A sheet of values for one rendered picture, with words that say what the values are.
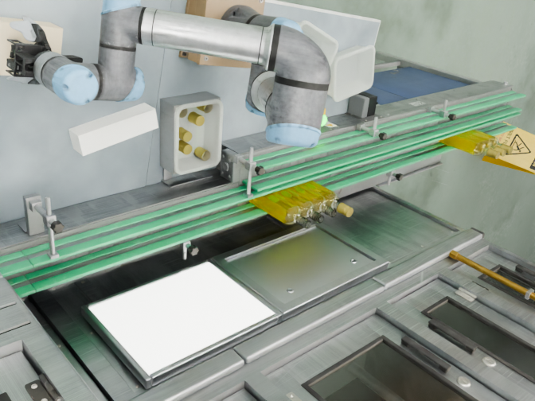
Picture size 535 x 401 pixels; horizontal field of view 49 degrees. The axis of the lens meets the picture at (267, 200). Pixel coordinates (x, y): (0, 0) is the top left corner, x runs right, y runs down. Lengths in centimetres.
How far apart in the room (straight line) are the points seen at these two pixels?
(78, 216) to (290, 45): 82
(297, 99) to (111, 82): 38
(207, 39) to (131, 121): 55
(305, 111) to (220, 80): 74
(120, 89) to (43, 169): 51
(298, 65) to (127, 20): 35
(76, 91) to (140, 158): 66
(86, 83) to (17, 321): 46
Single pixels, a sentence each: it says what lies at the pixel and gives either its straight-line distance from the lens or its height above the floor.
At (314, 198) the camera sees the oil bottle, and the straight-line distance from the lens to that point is 193.
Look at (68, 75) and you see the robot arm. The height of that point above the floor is 115.
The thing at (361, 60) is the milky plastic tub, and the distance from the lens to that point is 236.
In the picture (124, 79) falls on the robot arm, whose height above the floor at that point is 114.
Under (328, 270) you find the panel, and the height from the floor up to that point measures 124.
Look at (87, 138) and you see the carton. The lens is 166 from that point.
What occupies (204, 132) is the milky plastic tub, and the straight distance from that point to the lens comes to 192.
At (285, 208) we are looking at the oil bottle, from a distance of 186.
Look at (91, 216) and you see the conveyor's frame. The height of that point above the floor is 84.
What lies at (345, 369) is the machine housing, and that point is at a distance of 159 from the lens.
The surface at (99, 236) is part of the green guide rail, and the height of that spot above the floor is 92.
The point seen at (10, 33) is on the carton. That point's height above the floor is 82.
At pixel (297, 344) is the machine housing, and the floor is 141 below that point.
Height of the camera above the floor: 221
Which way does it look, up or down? 40 degrees down
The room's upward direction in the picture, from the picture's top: 121 degrees clockwise
